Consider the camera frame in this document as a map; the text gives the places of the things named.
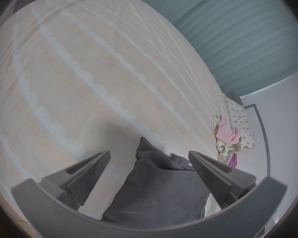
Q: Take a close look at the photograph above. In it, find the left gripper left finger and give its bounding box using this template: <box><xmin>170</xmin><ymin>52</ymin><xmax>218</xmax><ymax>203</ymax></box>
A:
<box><xmin>41</xmin><ymin>150</ymin><xmax>111</xmax><ymax>206</ymax></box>

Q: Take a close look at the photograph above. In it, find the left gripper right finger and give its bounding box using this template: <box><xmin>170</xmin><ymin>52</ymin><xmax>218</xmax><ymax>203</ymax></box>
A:
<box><xmin>188</xmin><ymin>151</ymin><xmax>257</xmax><ymax>205</ymax></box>

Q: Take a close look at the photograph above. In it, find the black T-shirt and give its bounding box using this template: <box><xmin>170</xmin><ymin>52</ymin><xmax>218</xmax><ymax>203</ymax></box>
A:
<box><xmin>102</xmin><ymin>137</ymin><xmax>212</xmax><ymax>224</ymax></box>

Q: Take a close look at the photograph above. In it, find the purple garment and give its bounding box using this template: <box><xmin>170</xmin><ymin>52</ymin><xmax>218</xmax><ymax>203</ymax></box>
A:
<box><xmin>228</xmin><ymin>153</ymin><xmax>238</xmax><ymax>168</ymax></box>

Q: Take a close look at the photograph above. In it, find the white printed garment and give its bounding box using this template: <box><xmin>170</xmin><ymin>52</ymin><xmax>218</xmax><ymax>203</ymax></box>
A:
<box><xmin>212</xmin><ymin>114</ymin><xmax>244</xmax><ymax>163</ymax></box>

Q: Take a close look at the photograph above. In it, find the pink garment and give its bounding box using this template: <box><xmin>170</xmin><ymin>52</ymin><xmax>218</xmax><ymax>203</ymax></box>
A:
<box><xmin>214</xmin><ymin>119</ymin><xmax>241</xmax><ymax>144</ymax></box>

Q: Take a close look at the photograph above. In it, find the white printed pillow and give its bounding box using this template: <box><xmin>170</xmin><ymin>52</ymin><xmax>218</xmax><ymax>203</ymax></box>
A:
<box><xmin>225</xmin><ymin>96</ymin><xmax>254</xmax><ymax>149</ymax></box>

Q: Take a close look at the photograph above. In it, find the grey bedside table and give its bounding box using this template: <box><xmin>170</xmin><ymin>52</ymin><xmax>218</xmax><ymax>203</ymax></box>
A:
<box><xmin>220</xmin><ymin>86</ymin><xmax>243</xmax><ymax>106</ymax></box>

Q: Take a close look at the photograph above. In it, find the bed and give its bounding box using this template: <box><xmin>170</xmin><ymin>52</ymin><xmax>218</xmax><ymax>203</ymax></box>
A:
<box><xmin>0</xmin><ymin>0</ymin><xmax>272</xmax><ymax>224</ymax></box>

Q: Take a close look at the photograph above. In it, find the blue-green curtain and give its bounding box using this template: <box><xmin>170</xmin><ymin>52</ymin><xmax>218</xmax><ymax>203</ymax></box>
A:
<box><xmin>99</xmin><ymin>0</ymin><xmax>298</xmax><ymax>97</ymax></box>

